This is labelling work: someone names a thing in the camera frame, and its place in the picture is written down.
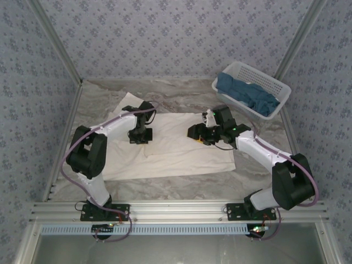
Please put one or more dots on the cream t-shirt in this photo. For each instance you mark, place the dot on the cream t-shirt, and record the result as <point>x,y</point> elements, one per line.
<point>178,159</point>

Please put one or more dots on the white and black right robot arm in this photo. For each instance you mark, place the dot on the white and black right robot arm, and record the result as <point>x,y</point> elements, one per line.
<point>258,149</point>

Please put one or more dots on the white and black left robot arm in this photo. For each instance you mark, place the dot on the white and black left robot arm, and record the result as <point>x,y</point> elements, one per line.
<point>115,127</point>

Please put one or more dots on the blue t-shirt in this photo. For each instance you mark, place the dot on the blue t-shirt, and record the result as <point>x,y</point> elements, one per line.
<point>247,93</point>

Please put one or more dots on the white plastic basket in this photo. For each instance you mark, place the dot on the white plastic basket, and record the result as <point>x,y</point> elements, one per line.
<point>264,79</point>

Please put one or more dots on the black left controller board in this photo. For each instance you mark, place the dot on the black left controller board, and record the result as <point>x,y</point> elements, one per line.
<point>103,228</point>

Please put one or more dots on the black controller board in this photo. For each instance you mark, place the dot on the black controller board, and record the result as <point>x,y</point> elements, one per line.
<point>257,230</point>
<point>103,228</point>

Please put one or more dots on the black right controller board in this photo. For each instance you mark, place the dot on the black right controller board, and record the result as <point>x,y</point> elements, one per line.
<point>257,230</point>

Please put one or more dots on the aluminium mounting rail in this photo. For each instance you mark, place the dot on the aluminium mounting rail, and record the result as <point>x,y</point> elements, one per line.
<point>178,210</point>

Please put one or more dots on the aluminium table side rail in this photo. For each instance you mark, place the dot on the aluminium table side rail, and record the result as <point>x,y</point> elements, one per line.
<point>66,132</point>

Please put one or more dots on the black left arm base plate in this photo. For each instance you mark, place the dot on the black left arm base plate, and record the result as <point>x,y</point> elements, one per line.
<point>121,210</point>

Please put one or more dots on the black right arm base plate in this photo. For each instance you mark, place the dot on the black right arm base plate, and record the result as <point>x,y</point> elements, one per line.
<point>236,213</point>

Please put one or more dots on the aluminium frame post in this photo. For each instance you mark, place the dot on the aluminium frame post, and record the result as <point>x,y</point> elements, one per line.
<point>55,41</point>
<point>299,38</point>

